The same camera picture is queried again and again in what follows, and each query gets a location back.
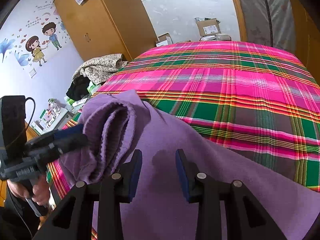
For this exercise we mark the large brown cardboard box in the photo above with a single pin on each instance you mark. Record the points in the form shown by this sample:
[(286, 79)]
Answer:
[(208, 28)]

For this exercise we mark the wooden door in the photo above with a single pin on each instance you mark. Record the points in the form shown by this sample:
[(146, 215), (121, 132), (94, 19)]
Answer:
[(307, 42)]

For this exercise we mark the grey plastic door curtain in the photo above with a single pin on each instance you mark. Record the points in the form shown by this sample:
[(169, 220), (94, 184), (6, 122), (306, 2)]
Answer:
[(255, 17)]

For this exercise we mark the cartoon couple wall sticker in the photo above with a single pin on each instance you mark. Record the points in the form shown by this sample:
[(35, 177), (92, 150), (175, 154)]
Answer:
[(35, 50)]

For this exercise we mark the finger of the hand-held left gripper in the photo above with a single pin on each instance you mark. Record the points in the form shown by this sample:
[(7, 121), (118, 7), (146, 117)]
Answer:
[(67, 131), (72, 142)]

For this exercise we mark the person's left hand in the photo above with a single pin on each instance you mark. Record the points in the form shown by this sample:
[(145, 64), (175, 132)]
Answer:
[(41, 192)]

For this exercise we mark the wooden door frame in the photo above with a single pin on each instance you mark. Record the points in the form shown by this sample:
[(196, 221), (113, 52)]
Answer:
[(237, 12)]

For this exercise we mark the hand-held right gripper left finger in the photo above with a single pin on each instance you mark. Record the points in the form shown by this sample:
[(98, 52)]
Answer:
[(135, 175)]

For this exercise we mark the white wall switch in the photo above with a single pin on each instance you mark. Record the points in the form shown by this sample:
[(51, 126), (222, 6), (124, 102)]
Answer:
[(32, 73)]

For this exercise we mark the cluttered white nightstand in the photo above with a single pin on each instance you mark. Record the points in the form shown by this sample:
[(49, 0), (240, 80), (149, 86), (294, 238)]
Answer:
[(52, 115)]

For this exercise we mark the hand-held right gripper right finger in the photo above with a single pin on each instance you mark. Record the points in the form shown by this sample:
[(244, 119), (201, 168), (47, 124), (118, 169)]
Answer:
[(181, 175)]

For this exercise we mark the white parcel bags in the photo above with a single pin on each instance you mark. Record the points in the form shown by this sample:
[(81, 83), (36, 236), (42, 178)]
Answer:
[(215, 37)]

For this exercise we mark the purple sweater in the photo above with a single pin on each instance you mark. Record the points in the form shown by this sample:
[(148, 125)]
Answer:
[(225, 180)]

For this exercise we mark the person's left forearm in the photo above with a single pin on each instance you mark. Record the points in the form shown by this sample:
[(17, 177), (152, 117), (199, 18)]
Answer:
[(12, 217)]

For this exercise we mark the pink plaid bed sheet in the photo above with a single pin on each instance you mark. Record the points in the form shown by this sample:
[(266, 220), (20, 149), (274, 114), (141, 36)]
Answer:
[(225, 80)]

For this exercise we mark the wooden wardrobe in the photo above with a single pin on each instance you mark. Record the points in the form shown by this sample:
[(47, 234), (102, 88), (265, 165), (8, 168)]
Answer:
[(105, 22)]

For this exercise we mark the green tissue pack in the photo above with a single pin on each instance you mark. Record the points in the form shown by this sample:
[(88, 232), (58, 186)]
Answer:
[(92, 88)]

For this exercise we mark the black garment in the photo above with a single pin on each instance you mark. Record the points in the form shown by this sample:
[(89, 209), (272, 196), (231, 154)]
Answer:
[(77, 87)]

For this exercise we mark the beige floral garment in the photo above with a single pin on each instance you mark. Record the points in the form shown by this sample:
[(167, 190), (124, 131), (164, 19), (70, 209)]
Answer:
[(100, 67)]

